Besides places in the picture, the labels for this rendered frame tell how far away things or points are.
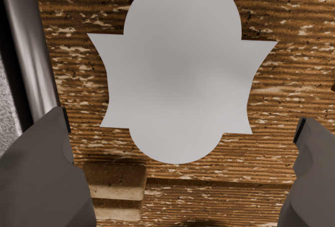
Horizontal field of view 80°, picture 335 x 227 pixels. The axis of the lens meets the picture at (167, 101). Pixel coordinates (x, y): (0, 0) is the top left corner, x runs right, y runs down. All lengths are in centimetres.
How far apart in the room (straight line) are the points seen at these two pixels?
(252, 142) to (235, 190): 6
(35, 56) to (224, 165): 19
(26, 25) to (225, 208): 25
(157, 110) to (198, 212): 14
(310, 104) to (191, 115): 9
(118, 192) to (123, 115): 7
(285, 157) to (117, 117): 15
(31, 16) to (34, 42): 2
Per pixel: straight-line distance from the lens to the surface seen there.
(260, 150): 20
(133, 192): 19
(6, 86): 23
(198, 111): 15
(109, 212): 21
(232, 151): 19
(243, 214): 26
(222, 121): 16
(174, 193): 23
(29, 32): 19
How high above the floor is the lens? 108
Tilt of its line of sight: 63 degrees down
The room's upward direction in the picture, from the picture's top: 176 degrees counter-clockwise
